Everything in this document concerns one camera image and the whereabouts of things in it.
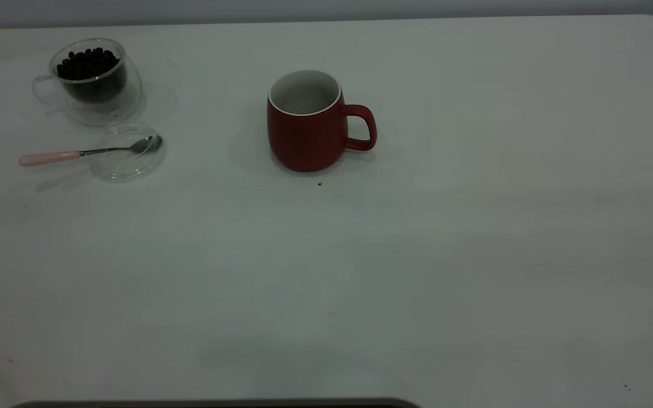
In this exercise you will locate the red ceramic mug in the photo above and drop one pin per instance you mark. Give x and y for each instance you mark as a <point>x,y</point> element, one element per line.
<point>304,141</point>

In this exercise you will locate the clear round glass lid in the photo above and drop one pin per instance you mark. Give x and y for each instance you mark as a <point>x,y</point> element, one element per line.
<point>128,167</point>

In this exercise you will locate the dark coffee beans pile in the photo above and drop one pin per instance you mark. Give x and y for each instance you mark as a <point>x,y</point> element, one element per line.
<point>85,65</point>

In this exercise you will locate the clear double wall glass cup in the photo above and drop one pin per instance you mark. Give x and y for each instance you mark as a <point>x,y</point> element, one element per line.
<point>128,99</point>

